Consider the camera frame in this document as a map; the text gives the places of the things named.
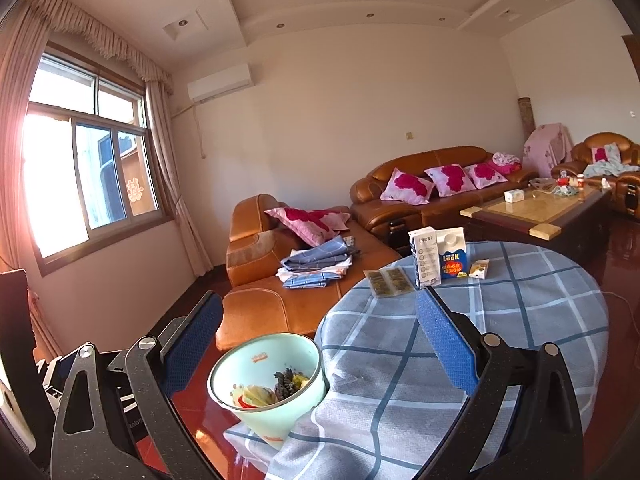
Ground brown leather armchair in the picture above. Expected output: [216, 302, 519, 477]
[551, 132, 640, 221]

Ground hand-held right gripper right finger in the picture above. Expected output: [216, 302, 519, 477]
[416, 286, 588, 480]

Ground pink floral pillow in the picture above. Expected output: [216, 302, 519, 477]
[464, 162, 507, 190]
[264, 206, 352, 248]
[380, 167, 436, 206]
[425, 164, 473, 197]

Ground beige curtain valance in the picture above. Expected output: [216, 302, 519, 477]
[25, 0, 173, 96]

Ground light blue clothes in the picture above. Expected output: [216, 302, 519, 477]
[582, 142, 640, 178]

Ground pink floral bundled cloth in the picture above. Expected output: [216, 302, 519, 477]
[492, 151, 522, 176]

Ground white green plastic bag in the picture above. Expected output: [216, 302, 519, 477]
[232, 382, 277, 409]

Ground white blue gable-top carton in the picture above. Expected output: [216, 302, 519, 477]
[436, 226, 469, 281]

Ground light green waste bin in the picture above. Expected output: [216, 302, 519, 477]
[206, 332, 328, 451]

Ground pink cloth cover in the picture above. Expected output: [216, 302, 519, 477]
[522, 122, 574, 176]

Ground clear brown sachet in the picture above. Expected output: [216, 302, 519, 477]
[363, 269, 397, 301]
[381, 266, 416, 295]

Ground blue plaid tablecloth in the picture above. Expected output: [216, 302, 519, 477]
[223, 241, 610, 480]

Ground tan rolled mat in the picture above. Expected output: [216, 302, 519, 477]
[517, 96, 536, 148]

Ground sliding glass window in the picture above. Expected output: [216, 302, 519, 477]
[22, 42, 176, 278]

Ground brown leather chaise lounge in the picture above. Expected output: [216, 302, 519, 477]
[216, 194, 403, 353]

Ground white air conditioner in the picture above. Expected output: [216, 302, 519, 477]
[186, 63, 253, 104]

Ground folded blue plaid bedding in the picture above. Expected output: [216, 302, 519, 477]
[277, 235, 361, 290]

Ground square recessed ceiling light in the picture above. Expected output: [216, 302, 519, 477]
[162, 9, 213, 41]

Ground white cable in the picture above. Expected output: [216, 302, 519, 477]
[602, 290, 640, 312]

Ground beige curtain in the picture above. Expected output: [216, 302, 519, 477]
[142, 80, 213, 273]
[0, 0, 63, 358]

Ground brown leather sofa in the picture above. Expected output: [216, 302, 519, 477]
[349, 146, 538, 248]

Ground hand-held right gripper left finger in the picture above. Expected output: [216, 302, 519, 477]
[50, 290, 224, 480]

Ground air conditioner hose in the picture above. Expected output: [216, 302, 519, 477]
[172, 102, 207, 159]

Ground wooden glass-top coffee table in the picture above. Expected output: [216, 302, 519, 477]
[460, 184, 613, 256]

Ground tall blue white milk carton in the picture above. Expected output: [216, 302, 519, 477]
[408, 227, 443, 289]

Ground black flat panel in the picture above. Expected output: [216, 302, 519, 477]
[0, 269, 56, 453]

